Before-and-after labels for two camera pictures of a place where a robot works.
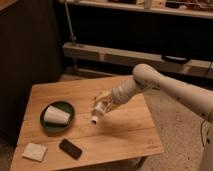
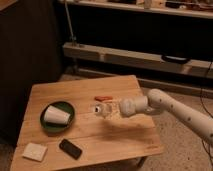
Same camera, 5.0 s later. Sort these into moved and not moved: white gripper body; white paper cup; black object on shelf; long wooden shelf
Moved: white gripper body
Not moved: long wooden shelf; white paper cup; black object on shelf
